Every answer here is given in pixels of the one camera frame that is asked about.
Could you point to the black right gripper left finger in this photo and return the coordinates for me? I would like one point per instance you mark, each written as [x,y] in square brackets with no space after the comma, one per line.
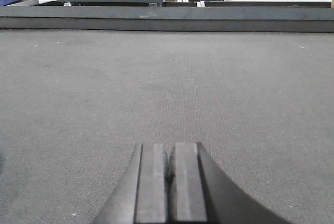
[140,196]

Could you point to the dark grey table edge rail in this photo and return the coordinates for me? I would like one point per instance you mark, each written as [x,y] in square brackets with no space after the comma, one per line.
[190,19]

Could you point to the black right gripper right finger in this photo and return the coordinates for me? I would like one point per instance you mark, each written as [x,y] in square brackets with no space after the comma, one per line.
[201,192]

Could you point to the grey felt table mat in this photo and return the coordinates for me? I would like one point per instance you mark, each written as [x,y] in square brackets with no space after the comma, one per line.
[75,103]

